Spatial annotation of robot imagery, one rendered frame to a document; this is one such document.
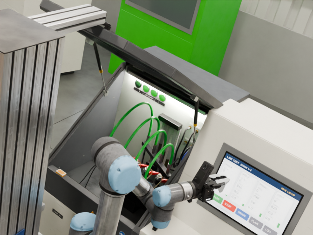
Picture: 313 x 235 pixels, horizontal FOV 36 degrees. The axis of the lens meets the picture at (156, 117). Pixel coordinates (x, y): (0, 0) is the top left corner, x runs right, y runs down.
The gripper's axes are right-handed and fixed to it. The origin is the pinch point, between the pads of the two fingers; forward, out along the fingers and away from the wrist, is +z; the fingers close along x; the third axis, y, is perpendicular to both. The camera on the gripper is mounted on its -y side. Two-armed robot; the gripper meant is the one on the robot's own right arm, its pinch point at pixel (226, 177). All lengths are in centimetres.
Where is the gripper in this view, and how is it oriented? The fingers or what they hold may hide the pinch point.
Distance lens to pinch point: 208.3
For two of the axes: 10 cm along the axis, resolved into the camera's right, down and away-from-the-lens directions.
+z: 8.3, -1.0, 5.5
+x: 5.4, 4.1, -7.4
